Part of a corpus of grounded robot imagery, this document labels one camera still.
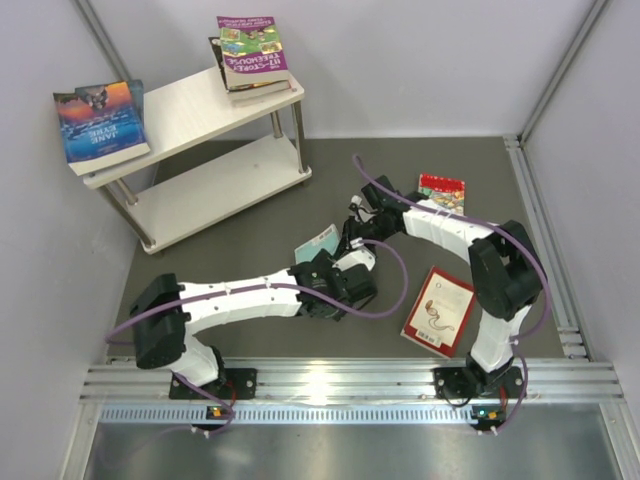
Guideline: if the light teal paperback book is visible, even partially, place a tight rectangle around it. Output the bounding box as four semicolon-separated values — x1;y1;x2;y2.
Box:
294;224;340;264

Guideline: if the red Edward Tulane book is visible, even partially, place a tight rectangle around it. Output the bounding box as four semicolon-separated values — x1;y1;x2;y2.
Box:
400;267;476;358

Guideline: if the purple storey treehouse book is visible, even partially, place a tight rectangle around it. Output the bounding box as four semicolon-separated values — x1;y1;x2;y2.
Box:
216;16;289;89

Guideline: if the black treehouse book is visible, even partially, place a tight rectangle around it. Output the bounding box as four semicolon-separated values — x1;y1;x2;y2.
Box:
208;37;231;94

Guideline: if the blue Jane Eyre book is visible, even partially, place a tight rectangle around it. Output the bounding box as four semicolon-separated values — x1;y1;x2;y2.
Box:
53;79;151;176

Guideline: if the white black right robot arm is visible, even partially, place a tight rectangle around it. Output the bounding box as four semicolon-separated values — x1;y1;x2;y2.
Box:
336;176;548;397

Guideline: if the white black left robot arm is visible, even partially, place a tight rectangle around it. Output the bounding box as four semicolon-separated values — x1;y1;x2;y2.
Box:
130;247;377;397

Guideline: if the white two-tier shelf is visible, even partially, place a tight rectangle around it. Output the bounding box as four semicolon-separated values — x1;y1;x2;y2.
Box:
83;67;312;255

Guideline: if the red storey treehouse book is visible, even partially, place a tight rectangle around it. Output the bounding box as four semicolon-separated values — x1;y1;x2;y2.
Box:
227;81;291;106

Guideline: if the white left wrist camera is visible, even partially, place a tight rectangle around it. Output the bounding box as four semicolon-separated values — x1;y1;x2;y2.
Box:
333;237;376;272

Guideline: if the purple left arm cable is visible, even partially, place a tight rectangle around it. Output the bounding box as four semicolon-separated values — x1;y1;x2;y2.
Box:
104;238;409;439

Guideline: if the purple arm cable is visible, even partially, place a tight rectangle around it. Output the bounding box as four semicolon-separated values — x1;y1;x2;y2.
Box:
104;238;409;439
352;153;554;436

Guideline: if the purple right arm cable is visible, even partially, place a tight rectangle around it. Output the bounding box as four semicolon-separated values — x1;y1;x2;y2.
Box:
352;153;554;436

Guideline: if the aluminium front rail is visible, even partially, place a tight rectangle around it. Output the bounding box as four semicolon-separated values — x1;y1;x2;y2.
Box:
79;355;626;426

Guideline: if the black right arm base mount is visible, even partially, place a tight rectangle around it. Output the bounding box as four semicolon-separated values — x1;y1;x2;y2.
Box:
433;367;524;406

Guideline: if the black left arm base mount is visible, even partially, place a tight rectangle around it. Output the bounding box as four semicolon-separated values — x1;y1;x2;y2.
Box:
169;368;258;401

